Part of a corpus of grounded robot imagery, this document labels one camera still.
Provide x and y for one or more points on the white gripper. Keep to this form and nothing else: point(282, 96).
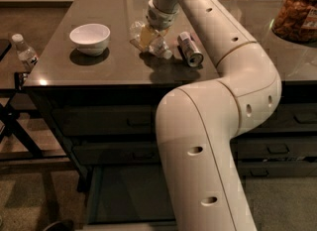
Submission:
point(160, 18)

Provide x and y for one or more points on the clear plastic water bottle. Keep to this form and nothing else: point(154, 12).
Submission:
point(163, 51)

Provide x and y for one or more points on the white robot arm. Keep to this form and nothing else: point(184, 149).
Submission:
point(196, 122)

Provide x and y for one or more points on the top left drawer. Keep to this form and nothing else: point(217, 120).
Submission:
point(104, 120)

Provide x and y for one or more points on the small bottle on side table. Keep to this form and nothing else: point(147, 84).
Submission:
point(26, 54)

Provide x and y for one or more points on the middle left drawer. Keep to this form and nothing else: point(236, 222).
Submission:
point(112, 153)

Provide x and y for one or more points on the middle right drawer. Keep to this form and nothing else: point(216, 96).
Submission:
point(289, 148)

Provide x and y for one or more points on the open bottom left drawer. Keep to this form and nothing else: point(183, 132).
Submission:
point(129, 198)

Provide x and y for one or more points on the top right drawer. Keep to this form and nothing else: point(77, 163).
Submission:
point(291, 118)

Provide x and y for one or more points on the bottom right drawer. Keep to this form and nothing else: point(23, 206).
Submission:
point(277, 169)

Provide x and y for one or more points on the slim silver energy drink can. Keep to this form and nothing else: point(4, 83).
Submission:
point(192, 54)

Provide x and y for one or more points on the white ceramic bowl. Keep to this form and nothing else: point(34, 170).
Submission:
point(91, 39)

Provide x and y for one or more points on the dark cabinet with drawers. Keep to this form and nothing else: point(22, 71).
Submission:
point(65, 77)

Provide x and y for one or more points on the jar of snacks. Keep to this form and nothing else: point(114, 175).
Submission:
point(296, 21)

